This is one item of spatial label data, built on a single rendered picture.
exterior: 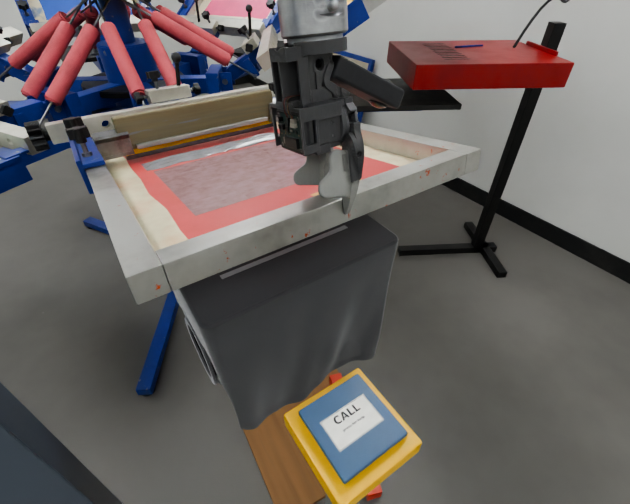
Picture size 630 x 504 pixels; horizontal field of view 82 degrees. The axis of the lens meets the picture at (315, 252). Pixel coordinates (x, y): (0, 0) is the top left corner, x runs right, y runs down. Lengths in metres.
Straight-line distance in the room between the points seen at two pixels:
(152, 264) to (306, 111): 0.24
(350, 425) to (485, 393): 1.32
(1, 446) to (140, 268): 0.22
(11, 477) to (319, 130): 0.50
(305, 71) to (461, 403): 1.50
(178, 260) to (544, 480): 1.52
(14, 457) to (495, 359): 1.73
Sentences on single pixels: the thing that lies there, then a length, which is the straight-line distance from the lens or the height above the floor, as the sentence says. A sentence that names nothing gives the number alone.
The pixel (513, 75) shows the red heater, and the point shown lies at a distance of 1.72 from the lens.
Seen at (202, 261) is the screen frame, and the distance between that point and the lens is 0.44.
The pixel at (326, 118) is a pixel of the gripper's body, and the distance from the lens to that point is 0.45.
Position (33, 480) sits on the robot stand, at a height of 0.97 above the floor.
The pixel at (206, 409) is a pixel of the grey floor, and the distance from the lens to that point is 1.66.
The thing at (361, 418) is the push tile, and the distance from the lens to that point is 0.51.
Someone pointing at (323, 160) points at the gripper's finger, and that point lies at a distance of 0.52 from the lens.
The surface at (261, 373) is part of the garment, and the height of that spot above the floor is 0.74.
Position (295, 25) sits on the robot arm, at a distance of 0.44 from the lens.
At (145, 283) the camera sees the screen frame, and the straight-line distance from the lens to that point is 0.44.
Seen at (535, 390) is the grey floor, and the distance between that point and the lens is 1.89.
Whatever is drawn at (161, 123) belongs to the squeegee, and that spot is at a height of 1.11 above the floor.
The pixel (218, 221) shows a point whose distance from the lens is 0.58.
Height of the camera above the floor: 1.43
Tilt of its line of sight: 40 degrees down
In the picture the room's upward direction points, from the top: straight up
